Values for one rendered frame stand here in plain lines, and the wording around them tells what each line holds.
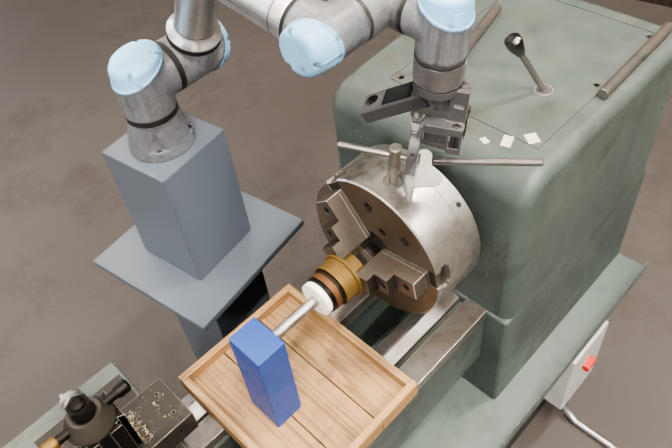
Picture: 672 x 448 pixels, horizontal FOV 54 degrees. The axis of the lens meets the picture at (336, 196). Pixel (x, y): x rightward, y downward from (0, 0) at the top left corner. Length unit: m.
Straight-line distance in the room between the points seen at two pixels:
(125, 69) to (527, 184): 0.81
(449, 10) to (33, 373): 2.17
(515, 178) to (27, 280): 2.25
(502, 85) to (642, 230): 1.61
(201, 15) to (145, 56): 0.15
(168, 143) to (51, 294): 1.52
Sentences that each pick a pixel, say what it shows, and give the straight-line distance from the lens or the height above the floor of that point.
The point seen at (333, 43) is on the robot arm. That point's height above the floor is 1.59.
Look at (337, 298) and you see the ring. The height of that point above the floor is 1.09.
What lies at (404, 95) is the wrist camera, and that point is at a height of 1.44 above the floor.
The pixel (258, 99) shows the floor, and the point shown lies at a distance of 3.48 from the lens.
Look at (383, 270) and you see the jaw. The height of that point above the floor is 1.11.
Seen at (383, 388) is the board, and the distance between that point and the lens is 1.33.
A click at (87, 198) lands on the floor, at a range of 3.22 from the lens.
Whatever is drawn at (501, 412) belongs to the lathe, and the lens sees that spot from 1.71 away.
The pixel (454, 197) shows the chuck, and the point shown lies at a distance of 1.19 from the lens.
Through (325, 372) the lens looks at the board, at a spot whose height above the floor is 0.89.
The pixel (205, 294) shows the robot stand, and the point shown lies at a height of 0.75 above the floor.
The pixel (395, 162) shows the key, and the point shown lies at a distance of 1.12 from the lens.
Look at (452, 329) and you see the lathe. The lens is 1.42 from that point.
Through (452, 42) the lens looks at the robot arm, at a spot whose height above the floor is 1.56.
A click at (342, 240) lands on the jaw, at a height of 1.14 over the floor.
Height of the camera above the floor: 2.06
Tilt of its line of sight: 45 degrees down
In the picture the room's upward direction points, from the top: 7 degrees counter-clockwise
